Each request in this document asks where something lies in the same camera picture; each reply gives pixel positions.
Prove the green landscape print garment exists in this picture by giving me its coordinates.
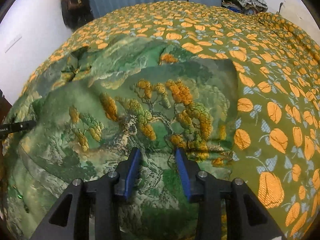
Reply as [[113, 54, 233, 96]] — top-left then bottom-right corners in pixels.
[[1, 35, 238, 239]]

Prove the pile of clothes far corner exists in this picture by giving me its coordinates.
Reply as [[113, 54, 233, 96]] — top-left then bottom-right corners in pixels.
[[221, 0, 268, 15]]

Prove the green orange floral bedspread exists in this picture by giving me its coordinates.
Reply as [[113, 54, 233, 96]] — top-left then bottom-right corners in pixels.
[[20, 1, 319, 239]]

